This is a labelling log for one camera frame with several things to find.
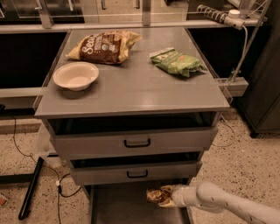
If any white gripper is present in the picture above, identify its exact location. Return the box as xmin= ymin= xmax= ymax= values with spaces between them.
xmin=158 ymin=185 xmax=189 ymax=208

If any orange gold snack bag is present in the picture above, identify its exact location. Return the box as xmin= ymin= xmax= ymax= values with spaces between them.
xmin=146 ymin=188 xmax=172 ymax=204

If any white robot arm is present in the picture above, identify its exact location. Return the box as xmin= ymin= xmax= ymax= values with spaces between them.
xmin=159 ymin=181 xmax=280 ymax=224

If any grey bottom drawer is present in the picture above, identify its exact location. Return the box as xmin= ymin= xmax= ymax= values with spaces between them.
xmin=89 ymin=180 xmax=194 ymax=224

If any grey drawer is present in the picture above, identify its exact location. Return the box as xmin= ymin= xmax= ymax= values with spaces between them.
xmin=45 ymin=111 xmax=220 ymax=160
xmin=89 ymin=180 xmax=194 ymax=224
xmin=71 ymin=152 xmax=201 ymax=186

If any grey middle drawer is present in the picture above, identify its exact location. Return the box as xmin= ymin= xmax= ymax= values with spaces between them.
xmin=71 ymin=152 xmax=201 ymax=186

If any grey drawer cabinet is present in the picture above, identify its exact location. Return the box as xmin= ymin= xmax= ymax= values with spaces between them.
xmin=33 ymin=26 xmax=231 ymax=224

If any grey top drawer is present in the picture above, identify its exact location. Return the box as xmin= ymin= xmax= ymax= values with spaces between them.
xmin=45 ymin=111 xmax=220 ymax=160

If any dark cabinet at right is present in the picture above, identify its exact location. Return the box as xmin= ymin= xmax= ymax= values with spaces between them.
xmin=237 ymin=0 xmax=280 ymax=138

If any green snack bag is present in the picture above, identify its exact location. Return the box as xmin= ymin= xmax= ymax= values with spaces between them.
xmin=149 ymin=47 xmax=207 ymax=78

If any black metal floor leg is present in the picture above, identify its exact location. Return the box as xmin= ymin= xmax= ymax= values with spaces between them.
xmin=18 ymin=157 xmax=44 ymax=221

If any white paper bowl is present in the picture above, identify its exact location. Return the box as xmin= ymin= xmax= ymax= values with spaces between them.
xmin=52 ymin=62 xmax=99 ymax=91

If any brown chip bag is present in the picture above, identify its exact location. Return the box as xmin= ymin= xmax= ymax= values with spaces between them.
xmin=66 ymin=30 xmax=142 ymax=65

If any white power strip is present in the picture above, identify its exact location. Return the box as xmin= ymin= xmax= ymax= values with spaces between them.
xmin=197 ymin=4 xmax=245 ymax=30

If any black floor cable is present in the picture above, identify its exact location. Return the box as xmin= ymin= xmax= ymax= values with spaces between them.
xmin=5 ymin=112 xmax=82 ymax=224

